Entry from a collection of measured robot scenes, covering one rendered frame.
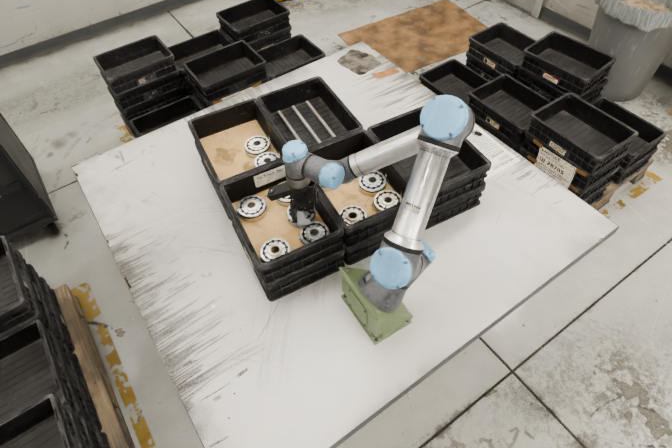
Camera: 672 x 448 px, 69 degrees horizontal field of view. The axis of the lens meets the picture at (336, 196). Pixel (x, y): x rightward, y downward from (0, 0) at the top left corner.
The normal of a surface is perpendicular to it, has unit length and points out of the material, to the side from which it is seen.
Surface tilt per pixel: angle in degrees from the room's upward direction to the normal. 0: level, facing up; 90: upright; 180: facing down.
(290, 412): 0
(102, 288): 0
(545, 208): 0
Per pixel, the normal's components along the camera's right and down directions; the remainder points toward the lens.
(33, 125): -0.04, -0.65
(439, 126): -0.37, -0.08
